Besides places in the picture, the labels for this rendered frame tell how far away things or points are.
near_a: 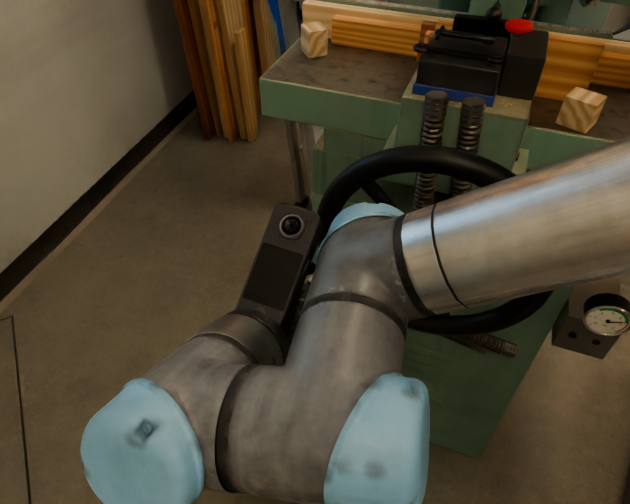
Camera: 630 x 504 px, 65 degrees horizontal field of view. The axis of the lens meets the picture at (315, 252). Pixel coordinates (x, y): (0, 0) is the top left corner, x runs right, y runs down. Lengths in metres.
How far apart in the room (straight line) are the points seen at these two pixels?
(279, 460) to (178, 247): 1.58
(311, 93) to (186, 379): 0.52
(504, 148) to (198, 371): 0.43
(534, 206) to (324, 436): 0.17
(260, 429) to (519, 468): 1.17
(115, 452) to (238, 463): 0.07
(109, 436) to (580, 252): 0.27
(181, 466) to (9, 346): 1.47
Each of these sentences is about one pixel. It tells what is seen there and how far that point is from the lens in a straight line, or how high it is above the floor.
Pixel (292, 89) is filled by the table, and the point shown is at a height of 0.89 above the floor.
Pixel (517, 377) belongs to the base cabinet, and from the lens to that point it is 1.07.
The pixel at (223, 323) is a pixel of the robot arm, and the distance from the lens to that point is 0.39.
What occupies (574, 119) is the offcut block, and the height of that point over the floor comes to 0.91.
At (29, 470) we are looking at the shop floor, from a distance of 1.49.
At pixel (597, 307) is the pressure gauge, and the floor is 0.68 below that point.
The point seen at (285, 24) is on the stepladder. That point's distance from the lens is 1.57.
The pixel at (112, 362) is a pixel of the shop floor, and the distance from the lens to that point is 1.57.
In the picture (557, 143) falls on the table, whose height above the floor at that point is 0.88.
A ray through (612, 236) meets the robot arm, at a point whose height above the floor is 1.05.
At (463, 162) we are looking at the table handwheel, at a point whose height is 0.95.
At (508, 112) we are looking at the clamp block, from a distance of 0.59.
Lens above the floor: 1.23
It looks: 45 degrees down
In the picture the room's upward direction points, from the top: straight up
